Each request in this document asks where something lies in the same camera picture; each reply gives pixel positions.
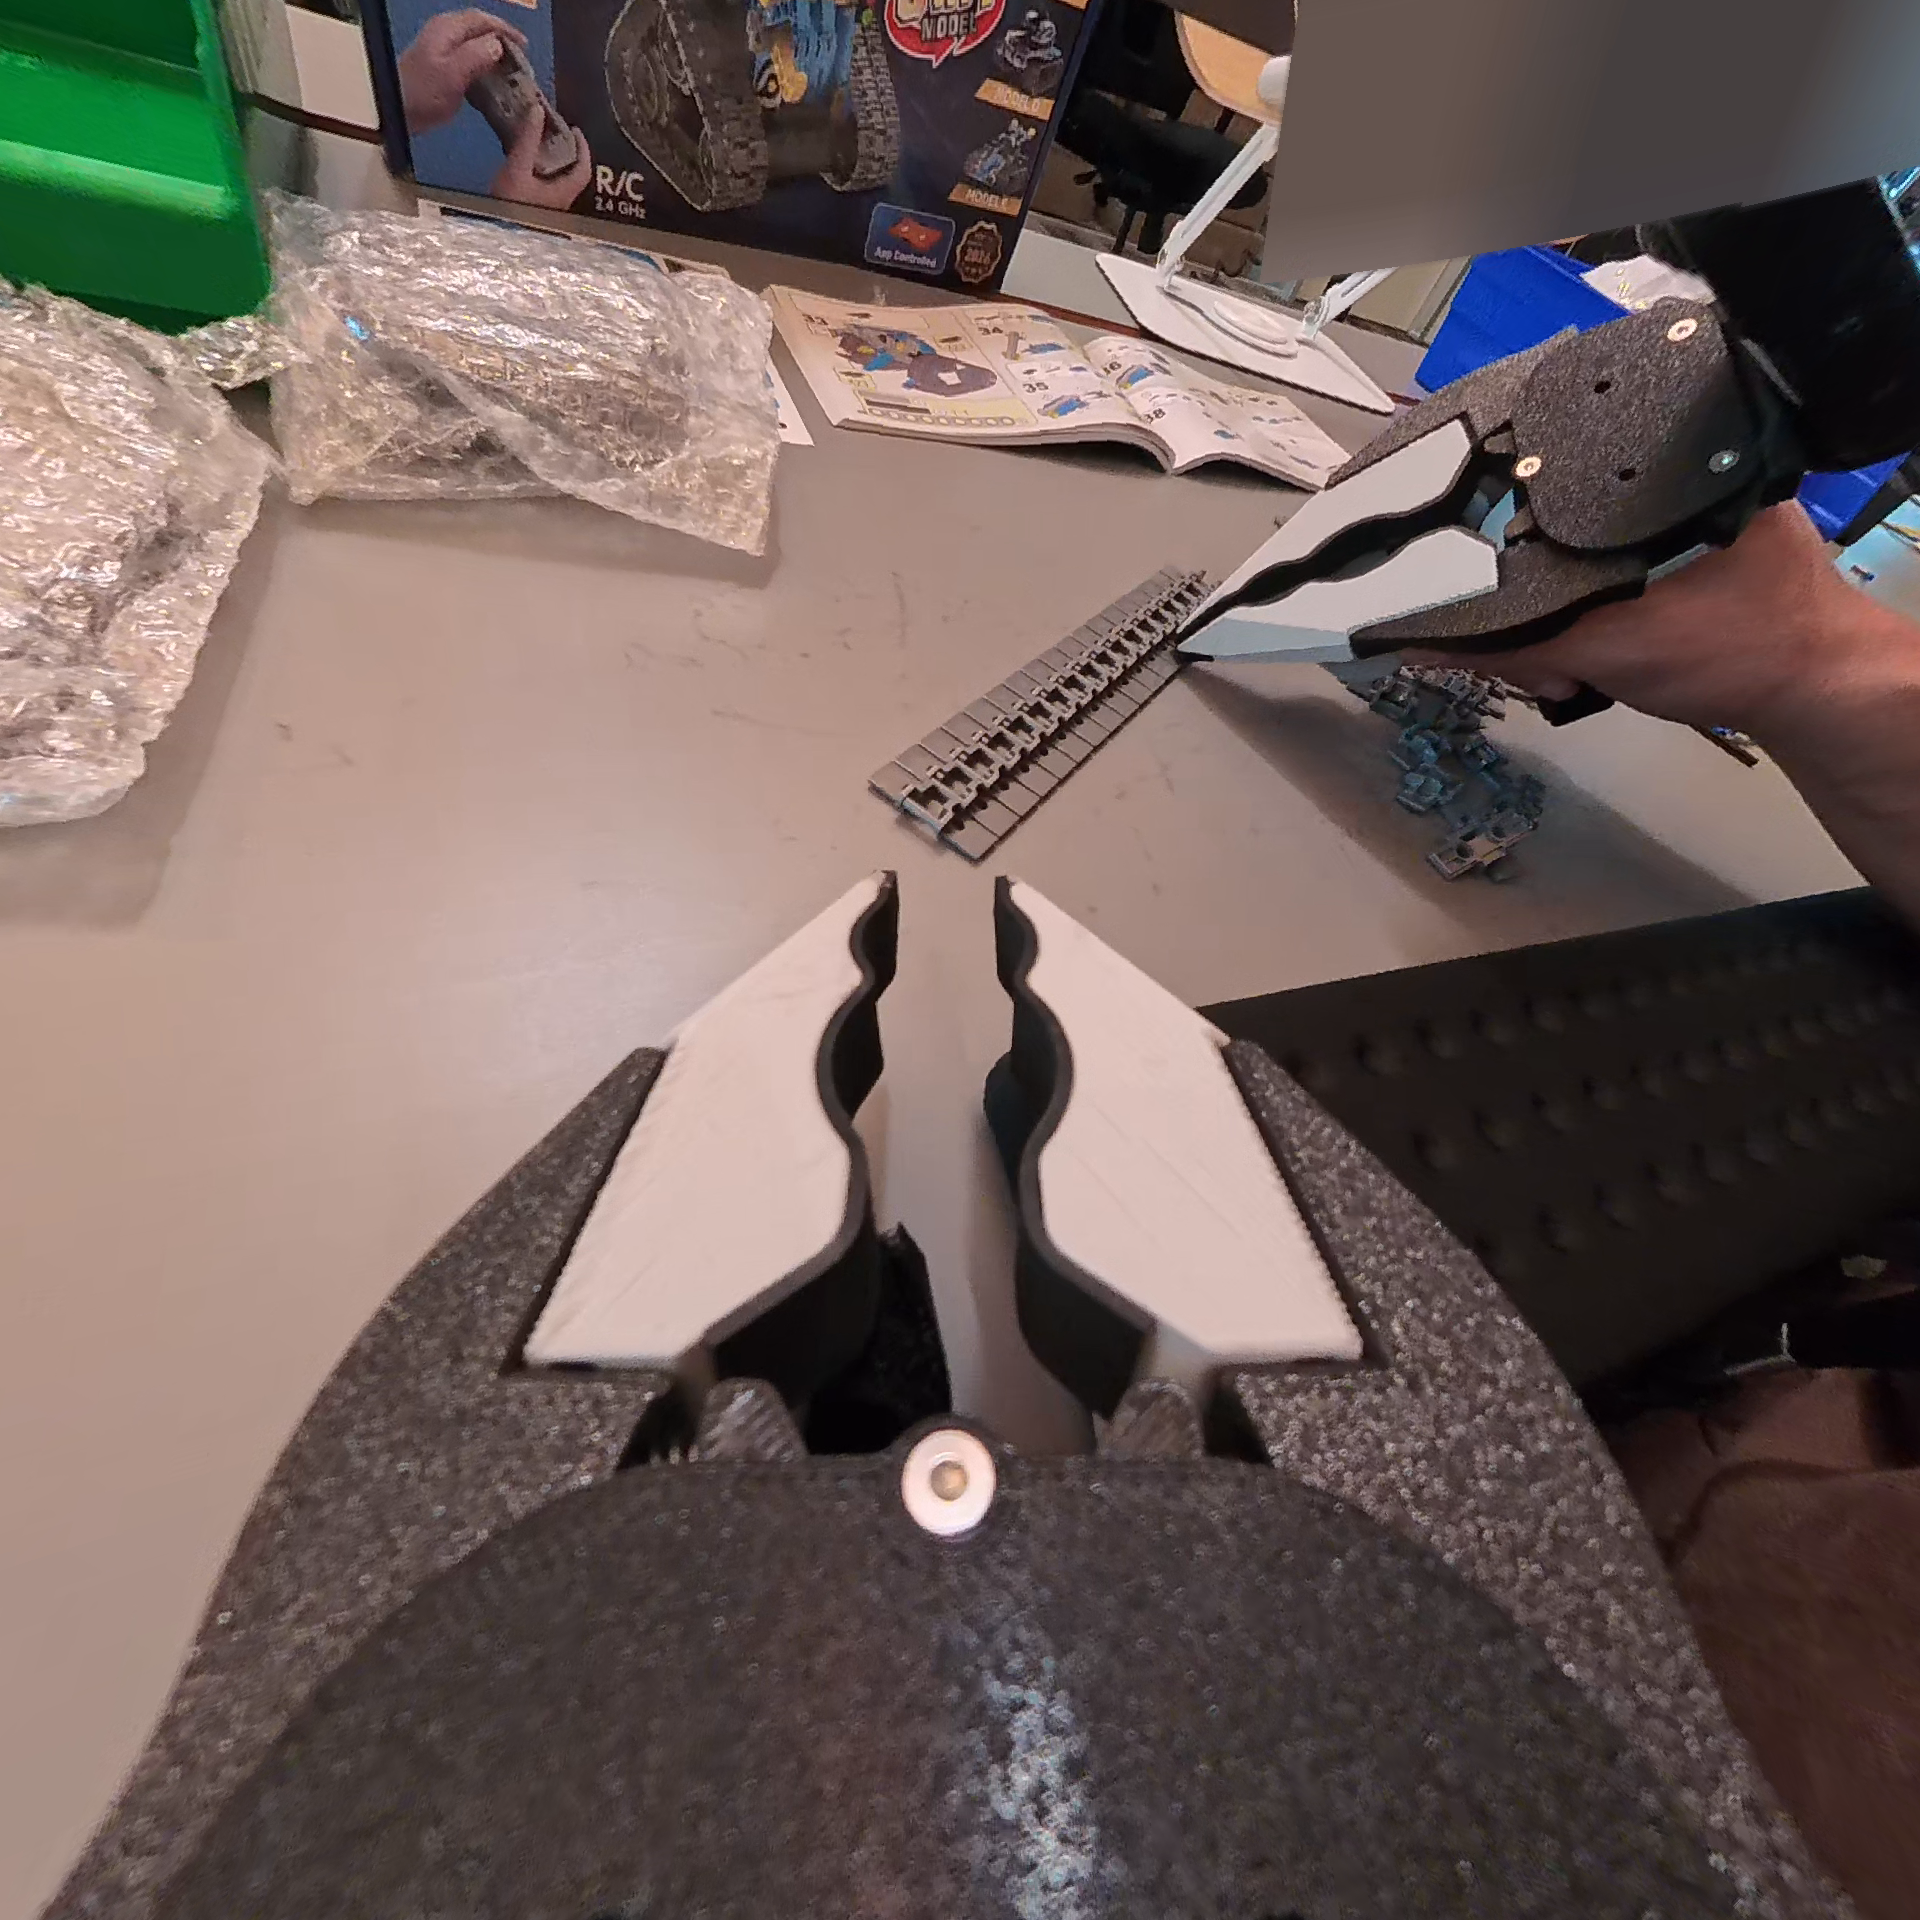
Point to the crumpled clear plastic bag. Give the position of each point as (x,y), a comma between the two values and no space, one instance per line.
(90,570)
(495,375)

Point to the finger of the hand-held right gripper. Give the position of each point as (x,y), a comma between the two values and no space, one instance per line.
(1395,585)
(1382,481)

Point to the person's right hand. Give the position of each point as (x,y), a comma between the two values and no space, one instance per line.
(1724,646)

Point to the green storage bin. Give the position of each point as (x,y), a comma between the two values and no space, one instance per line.
(105,195)

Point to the blue storage bin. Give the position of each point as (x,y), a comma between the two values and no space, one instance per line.
(1500,316)

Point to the black perforated chair armrest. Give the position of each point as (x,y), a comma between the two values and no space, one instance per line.
(1576,1124)

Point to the pile of grey track links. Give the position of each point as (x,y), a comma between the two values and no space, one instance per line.
(1455,779)

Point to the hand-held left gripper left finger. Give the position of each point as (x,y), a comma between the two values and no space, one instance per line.
(704,1201)

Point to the robot kit box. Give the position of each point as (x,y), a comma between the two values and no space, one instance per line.
(675,89)

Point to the white book stand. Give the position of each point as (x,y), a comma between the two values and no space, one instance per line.
(1231,316)

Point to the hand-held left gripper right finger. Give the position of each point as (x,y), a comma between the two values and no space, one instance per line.
(1185,1201)

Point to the instruction booklet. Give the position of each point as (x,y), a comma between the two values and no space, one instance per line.
(1050,388)

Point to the grey desk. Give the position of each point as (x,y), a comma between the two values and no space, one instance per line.
(450,900)

